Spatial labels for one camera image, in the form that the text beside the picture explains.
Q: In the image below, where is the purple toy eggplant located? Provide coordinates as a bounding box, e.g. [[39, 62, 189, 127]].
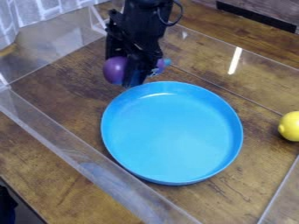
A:
[[102, 56, 172, 85]]

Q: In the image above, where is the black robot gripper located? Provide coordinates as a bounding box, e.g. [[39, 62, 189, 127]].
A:
[[105, 0, 173, 88]]

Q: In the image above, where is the clear acrylic enclosure wall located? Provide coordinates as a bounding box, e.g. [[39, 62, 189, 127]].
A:
[[0, 3, 299, 224]]

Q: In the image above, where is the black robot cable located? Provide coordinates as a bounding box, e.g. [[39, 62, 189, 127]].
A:
[[154, 0, 184, 27]]

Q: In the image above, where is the yellow lemon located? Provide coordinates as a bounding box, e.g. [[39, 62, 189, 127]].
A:
[[277, 111, 299, 142]]

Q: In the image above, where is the white patterned curtain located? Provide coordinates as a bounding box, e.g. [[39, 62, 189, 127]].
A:
[[0, 0, 107, 50]]

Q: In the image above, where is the blue round tray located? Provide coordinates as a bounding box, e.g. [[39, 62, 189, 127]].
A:
[[99, 81, 242, 186]]

